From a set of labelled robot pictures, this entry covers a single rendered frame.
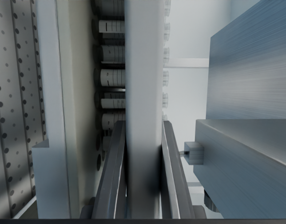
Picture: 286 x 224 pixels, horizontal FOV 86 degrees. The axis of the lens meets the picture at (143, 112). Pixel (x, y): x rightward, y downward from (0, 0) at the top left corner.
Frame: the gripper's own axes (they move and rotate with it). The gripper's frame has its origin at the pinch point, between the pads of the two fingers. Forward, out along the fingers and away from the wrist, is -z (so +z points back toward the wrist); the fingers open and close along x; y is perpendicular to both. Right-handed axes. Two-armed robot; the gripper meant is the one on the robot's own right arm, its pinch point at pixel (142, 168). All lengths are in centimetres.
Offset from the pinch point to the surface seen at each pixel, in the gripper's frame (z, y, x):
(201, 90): -280, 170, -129
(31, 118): -6.7, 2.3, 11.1
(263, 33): -36.0, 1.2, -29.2
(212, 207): -3.7, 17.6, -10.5
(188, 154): -9.8, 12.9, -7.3
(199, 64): -98, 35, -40
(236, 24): -49, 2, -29
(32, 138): -5.5, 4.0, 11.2
